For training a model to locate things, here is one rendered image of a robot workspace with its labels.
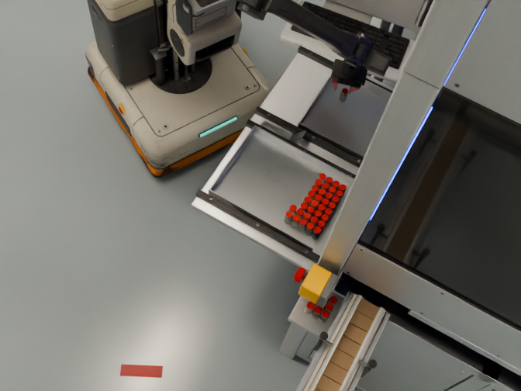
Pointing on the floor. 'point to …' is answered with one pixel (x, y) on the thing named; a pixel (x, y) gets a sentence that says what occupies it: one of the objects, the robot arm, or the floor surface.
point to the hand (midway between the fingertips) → (343, 88)
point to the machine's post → (397, 129)
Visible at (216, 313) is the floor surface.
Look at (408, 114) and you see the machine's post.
